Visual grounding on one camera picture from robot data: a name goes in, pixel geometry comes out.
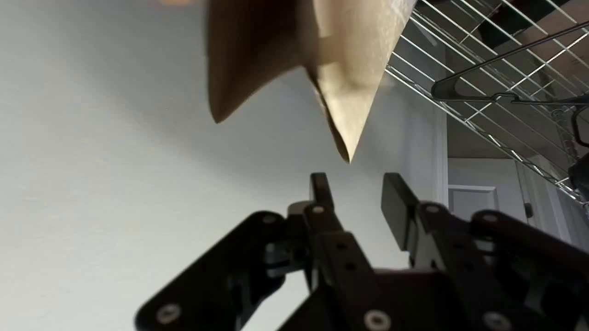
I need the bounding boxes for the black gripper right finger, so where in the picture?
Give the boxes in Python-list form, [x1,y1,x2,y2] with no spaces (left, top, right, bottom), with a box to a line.
[380,172,589,331]

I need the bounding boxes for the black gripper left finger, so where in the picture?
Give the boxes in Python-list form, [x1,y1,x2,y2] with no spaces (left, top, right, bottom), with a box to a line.
[133,172,394,331]

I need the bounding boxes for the brown bag with house print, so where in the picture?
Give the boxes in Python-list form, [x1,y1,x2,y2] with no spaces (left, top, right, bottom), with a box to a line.
[205,0,420,166]

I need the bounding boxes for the black wire hanger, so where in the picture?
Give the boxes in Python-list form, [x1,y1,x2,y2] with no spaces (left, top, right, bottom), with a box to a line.
[431,23,589,107]

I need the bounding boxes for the metal wire rack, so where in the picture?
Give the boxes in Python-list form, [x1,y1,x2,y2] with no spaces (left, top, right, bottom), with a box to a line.
[385,0,589,207]

